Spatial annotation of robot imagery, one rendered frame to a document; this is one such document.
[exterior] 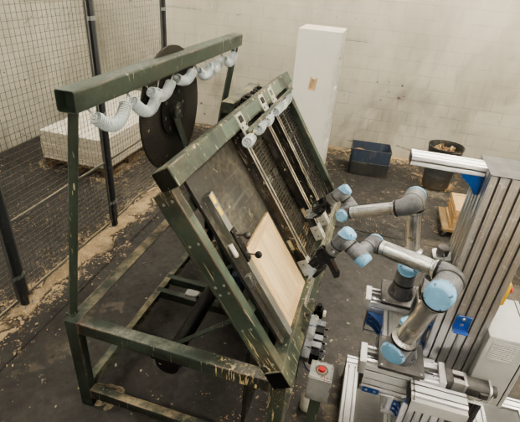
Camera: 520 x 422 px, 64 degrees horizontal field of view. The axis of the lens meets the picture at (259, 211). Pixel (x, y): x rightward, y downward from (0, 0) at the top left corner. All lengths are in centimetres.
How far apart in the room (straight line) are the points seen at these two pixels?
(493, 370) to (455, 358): 18
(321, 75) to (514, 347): 443
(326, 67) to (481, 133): 300
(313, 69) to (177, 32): 302
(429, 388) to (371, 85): 573
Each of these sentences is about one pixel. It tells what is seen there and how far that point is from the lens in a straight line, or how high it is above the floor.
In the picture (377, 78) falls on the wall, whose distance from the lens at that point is 739.
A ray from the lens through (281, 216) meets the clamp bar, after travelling 271.
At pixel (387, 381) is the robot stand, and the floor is 90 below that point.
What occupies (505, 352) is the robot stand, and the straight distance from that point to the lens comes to 248.
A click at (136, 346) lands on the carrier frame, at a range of 265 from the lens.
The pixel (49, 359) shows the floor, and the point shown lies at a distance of 375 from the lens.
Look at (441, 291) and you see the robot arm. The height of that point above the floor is 165.
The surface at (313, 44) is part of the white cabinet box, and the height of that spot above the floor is 187.
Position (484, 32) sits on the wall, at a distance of 741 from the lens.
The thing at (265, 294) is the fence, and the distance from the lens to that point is 232.
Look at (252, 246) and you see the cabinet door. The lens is 236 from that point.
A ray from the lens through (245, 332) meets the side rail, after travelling 220.
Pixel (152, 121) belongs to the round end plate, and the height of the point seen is 184.
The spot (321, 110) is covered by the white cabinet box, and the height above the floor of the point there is 102.
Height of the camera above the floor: 270
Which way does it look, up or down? 30 degrees down
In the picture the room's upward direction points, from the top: 5 degrees clockwise
